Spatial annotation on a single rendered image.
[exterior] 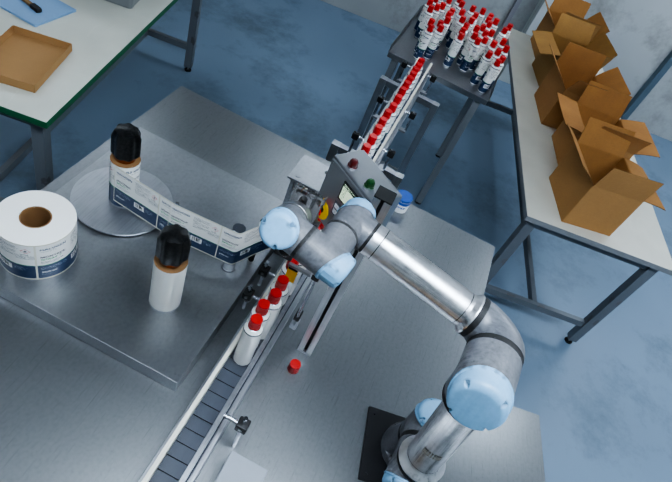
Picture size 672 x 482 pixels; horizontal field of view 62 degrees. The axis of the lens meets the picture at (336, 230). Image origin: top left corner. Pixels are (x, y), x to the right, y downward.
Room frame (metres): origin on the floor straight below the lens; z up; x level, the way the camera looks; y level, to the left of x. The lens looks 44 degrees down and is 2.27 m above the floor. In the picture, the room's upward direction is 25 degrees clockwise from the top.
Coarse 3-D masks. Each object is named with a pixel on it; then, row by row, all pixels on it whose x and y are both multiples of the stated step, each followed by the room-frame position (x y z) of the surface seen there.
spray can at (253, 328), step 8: (248, 320) 0.84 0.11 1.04; (256, 320) 0.82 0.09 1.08; (248, 328) 0.81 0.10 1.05; (256, 328) 0.81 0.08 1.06; (240, 336) 0.82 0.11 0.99; (248, 336) 0.80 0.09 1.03; (256, 336) 0.81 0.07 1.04; (240, 344) 0.81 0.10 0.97; (248, 344) 0.80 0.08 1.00; (256, 344) 0.82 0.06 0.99; (240, 352) 0.80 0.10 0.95; (248, 352) 0.81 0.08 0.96; (240, 360) 0.80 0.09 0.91; (248, 360) 0.81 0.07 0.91
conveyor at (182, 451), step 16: (224, 368) 0.78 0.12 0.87; (240, 368) 0.80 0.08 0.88; (224, 384) 0.73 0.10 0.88; (208, 400) 0.67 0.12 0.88; (224, 400) 0.69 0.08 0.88; (192, 416) 0.62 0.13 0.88; (208, 416) 0.64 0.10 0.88; (192, 432) 0.58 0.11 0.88; (176, 448) 0.53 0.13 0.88; (192, 448) 0.55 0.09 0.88; (160, 464) 0.48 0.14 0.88; (176, 464) 0.50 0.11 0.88; (160, 480) 0.45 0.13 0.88; (176, 480) 0.47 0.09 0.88
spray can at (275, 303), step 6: (276, 288) 0.94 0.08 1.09; (270, 294) 0.92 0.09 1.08; (276, 294) 0.92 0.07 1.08; (270, 300) 0.91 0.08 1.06; (276, 300) 0.92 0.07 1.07; (270, 306) 0.91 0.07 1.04; (276, 306) 0.92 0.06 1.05; (270, 312) 0.90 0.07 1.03; (276, 312) 0.92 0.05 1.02; (270, 318) 0.91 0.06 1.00; (270, 324) 0.91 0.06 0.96; (264, 330) 0.91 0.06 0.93; (264, 336) 0.91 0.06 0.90
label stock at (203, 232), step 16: (176, 208) 1.08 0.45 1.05; (192, 224) 1.08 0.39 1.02; (208, 224) 1.08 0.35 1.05; (192, 240) 1.08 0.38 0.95; (208, 240) 1.08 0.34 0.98; (224, 240) 1.08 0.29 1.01; (240, 240) 1.09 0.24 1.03; (256, 240) 1.15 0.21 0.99; (224, 256) 1.08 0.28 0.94; (240, 256) 1.11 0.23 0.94
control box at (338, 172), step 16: (336, 160) 1.06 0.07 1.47; (368, 160) 1.11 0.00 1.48; (336, 176) 1.04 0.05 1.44; (352, 176) 1.02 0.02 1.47; (368, 176) 1.05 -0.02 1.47; (384, 176) 1.08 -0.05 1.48; (320, 192) 1.06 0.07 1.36; (336, 192) 1.03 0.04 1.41; (368, 192) 0.99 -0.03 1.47; (384, 224) 1.03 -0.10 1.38
